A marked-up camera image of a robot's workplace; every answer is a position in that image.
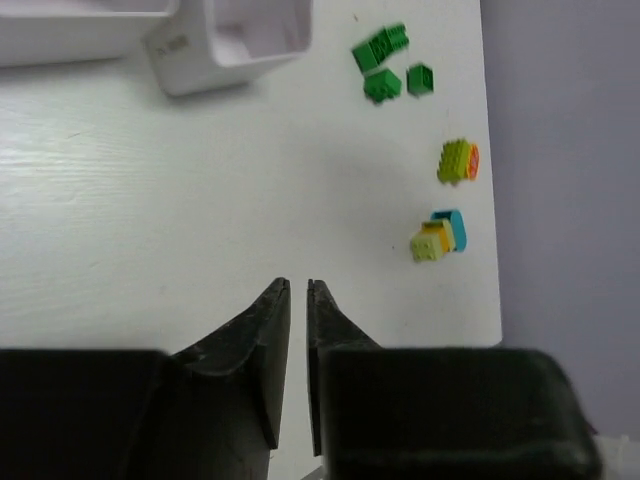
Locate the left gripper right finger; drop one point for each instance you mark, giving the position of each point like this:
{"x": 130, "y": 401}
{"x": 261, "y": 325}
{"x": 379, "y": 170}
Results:
{"x": 327, "y": 327}

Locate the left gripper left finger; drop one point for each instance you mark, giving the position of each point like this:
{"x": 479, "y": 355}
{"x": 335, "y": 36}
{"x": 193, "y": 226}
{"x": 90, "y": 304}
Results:
{"x": 229, "y": 418}

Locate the pale yellow orange lego stack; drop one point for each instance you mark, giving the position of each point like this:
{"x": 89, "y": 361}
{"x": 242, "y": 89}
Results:
{"x": 434, "y": 240}

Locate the lime long lego brick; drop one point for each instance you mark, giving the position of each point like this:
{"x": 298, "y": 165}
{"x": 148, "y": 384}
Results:
{"x": 454, "y": 159}

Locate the orange butterfly round lego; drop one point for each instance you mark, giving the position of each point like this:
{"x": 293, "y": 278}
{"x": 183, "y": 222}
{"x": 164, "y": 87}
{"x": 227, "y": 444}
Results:
{"x": 473, "y": 161}

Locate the cyan rounded lego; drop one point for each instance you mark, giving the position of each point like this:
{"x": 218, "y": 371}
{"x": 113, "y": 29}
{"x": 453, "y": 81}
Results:
{"x": 456, "y": 222}

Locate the small dark green lego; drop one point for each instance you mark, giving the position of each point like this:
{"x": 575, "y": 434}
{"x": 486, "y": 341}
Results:
{"x": 382, "y": 85}

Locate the dark green square lego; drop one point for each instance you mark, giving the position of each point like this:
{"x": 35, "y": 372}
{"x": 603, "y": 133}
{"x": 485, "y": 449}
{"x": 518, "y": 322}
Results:
{"x": 420, "y": 80}

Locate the dark green lego block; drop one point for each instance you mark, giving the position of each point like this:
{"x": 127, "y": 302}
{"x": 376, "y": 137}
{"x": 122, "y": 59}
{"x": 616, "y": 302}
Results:
{"x": 367, "y": 56}

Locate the long dark green lego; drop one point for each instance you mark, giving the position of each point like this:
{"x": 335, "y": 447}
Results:
{"x": 389, "y": 40}

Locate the right white divided container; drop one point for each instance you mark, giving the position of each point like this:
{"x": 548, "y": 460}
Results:
{"x": 209, "y": 45}

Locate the white divided container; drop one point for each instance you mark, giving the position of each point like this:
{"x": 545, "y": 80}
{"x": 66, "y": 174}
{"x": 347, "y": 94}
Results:
{"x": 44, "y": 32}
{"x": 209, "y": 45}

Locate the left white divided container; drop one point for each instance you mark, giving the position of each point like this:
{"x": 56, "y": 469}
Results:
{"x": 44, "y": 32}

